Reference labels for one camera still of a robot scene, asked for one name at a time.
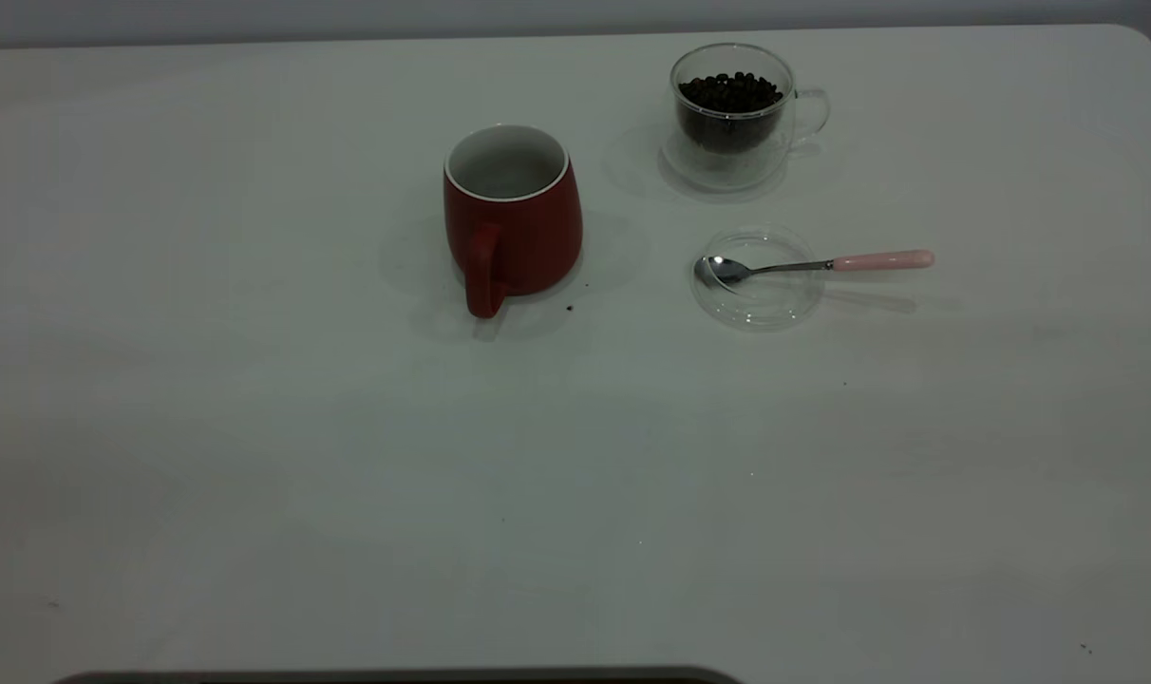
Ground red ceramic mug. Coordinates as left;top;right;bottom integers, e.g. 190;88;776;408
443;123;584;319

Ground metal spoon with pink handle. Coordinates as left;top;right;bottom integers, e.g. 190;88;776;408
694;249;935;288

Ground double-walled clear glass cup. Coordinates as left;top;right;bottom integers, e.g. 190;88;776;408
661;42;831;196

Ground pile of coffee beans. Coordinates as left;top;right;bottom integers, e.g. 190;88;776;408
678;71;785;153

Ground round clear glass dish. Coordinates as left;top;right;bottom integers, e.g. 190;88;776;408
689;225;825;332

